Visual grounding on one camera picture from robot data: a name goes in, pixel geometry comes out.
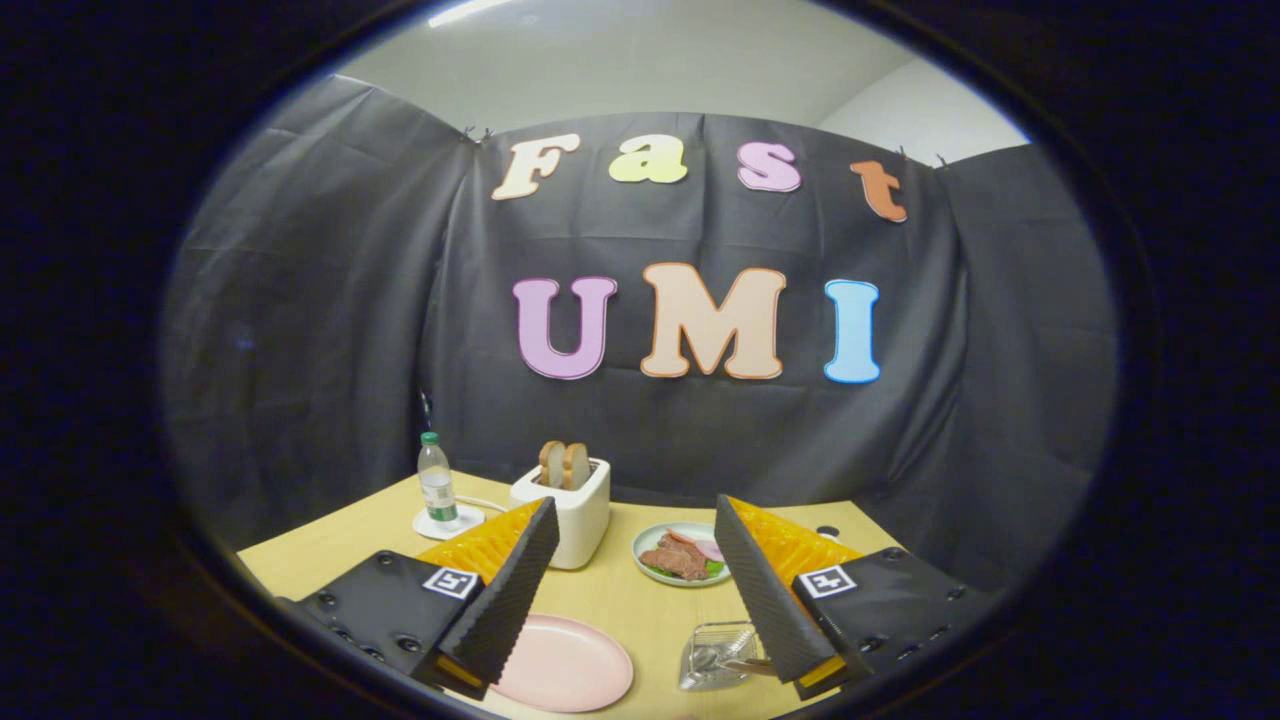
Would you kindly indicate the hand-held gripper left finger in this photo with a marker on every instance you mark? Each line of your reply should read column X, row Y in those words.
column 510, row 610

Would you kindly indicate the cream white toaster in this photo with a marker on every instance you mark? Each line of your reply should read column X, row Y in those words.
column 585, row 520

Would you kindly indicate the green lettuce leaves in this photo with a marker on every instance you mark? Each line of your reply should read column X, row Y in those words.
column 714, row 567

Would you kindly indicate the pink ham slice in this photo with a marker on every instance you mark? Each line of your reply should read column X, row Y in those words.
column 710, row 550

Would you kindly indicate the toast bread slice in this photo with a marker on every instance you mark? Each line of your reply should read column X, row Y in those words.
column 577, row 468
column 550, row 465

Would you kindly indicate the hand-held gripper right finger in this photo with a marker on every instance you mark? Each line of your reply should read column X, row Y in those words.
column 765, row 610

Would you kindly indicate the orange carrot slice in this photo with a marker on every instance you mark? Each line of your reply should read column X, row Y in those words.
column 682, row 536

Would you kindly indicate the pink round plate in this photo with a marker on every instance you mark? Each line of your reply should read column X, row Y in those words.
column 575, row 665

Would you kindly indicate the white square coaster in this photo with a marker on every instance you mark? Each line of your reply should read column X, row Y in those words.
column 468, row 520

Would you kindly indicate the pale green food plate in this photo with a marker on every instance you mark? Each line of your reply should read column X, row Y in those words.
column 650, row 545

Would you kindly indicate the clear plastic water bottle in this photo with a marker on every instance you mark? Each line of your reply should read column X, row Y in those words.
column 437, row 490

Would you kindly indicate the brown meat slices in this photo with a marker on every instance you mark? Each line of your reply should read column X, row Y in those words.
column 675, row 558

